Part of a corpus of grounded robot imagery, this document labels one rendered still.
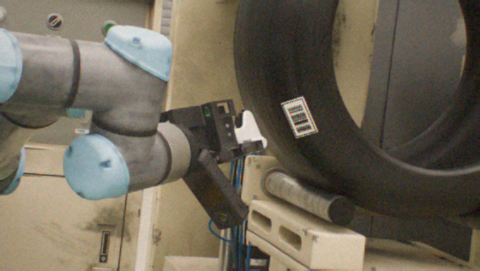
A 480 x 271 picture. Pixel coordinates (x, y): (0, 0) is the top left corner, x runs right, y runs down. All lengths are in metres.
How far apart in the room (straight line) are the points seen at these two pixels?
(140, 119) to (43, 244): 1.07
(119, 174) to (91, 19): 1.10
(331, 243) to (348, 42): 0.52
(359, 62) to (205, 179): 0.75
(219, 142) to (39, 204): 0.93
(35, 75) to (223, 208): 0.34
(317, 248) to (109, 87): 0.57
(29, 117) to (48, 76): 0.45
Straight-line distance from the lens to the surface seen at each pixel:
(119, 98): 1.00
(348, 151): 1.42
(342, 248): 1.46
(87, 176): 1.02
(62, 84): 0.98
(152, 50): 0.99
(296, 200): 1.59
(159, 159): 1.06
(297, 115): 1.41
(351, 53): 1.83
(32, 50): 0.97
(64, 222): 2.05
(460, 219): 1.65
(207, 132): 1.18
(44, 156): 2.04
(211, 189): 1.17
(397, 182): 1.46
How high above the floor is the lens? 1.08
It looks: 3 degrees down
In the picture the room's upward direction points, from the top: 6 degrees clockwise
